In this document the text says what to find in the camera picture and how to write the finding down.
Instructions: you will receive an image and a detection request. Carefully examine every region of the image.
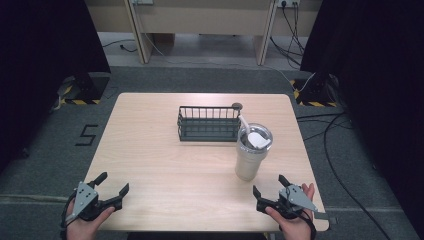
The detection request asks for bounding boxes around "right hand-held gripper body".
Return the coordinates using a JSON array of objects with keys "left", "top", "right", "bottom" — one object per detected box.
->
[{"left": 256, "top": 183, "right": 319, "bottom": 220}]

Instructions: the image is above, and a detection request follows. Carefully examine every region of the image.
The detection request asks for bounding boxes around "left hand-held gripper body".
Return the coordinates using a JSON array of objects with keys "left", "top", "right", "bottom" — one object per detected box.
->
[{"left": 65, "top": 180, "right": 117, "bottom": 222}]

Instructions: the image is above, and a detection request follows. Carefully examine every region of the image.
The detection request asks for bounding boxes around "person's right hand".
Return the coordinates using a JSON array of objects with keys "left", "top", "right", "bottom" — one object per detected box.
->
[{"left": 264, "top": 182, "right": 316, "bottom": 240}]

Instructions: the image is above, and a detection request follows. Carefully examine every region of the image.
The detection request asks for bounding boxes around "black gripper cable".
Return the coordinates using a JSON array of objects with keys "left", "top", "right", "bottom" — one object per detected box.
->
[
  {"left": 293, "top": 208, "right": 318, "bottom": 240},
  {"left": 59, "top": 190, "right": 78, "bottom": 240}
]

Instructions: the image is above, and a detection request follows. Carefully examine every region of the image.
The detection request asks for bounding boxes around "long black floor cable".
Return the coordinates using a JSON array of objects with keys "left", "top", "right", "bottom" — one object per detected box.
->
[{"left": 295, "top": 112, "right": 392, "bottom": 240}]

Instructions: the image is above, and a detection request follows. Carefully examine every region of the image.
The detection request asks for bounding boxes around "white straw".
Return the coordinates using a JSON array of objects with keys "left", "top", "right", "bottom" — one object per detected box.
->
[{"left": 237, "top": 114, "right": 252, "bottom": 135}]

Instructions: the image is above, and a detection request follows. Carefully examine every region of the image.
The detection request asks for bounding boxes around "bundle of black cables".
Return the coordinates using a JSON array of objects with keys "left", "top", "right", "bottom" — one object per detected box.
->
[{"left": 269, "top": 3, "right": 306, "bottom": 70}]

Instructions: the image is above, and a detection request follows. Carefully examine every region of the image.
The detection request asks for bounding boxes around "silver tumbler cup with lid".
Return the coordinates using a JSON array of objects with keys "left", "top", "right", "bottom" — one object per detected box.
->
[{"left": 234, "top": 122, "right": 274, "bottom": 182}]

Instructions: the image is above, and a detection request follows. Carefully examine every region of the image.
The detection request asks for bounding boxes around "black wire basket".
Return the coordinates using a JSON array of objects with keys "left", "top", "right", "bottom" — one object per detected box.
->
[{"left": 176, "top": 105, "right": 242, "bottom": 143}]

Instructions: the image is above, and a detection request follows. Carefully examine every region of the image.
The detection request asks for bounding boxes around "person's left hand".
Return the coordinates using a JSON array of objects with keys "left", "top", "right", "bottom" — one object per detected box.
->
[{"left": 65, "top": 199, "right": 116, "bottom": 240}]

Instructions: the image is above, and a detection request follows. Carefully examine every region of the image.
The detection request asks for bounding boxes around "black stand base striped tape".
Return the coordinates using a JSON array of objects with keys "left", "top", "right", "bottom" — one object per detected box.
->
[
  {"left": 57, "top": 71, "right": 112, "bottom": 106},
  {"left": 289, "top": 72, "right": 340, "bottom": 108}
]

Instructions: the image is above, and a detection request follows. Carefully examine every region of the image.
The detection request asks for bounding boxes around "black curtain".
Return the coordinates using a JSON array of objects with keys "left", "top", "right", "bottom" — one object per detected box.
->
[
  {"left": 299, "top": 0, "right": 424, "bottom": 238},
  {"left": 0, "top": 0, "right": 112, "bottom": 174}
]

